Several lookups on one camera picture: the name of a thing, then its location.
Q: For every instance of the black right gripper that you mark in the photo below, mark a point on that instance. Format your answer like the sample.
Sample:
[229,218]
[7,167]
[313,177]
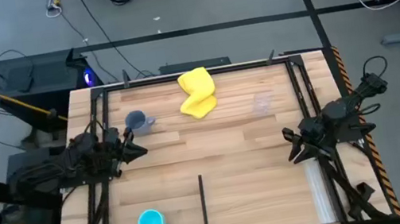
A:
[315,142]

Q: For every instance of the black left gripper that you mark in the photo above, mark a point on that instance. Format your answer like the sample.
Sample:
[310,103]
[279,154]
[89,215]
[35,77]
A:
[115,155]

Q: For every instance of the grey-blue mug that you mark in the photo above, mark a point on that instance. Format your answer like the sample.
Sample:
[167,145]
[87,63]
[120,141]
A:
[137,122]

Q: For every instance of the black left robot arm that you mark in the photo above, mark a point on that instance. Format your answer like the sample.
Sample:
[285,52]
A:
[52,171]

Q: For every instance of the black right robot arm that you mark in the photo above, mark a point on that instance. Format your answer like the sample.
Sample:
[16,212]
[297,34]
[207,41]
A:
[338,110]

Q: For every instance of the clear glass cup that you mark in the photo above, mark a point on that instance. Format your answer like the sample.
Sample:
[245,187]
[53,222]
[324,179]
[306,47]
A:
[262,104]

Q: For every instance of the yellow-black hazard tape strip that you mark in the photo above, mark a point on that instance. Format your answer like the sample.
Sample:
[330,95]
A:
[362,122]

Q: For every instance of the teal mug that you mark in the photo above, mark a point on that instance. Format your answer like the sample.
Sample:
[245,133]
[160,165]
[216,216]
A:
[151,223]

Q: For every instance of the yellow cloth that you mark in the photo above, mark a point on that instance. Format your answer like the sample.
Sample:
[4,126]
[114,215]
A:
[197,92]

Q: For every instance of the black computer tower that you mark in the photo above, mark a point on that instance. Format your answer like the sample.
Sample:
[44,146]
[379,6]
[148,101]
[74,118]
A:
[45,78]

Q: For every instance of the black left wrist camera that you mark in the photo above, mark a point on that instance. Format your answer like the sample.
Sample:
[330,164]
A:
[111,134]

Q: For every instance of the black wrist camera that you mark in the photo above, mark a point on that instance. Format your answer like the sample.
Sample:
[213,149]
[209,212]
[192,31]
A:
[310,126]
[111,134]

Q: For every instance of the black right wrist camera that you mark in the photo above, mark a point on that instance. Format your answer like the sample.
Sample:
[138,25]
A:
[310,126]

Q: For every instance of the black aluminium table frame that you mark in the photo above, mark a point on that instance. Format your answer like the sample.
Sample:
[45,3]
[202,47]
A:
[198,74]

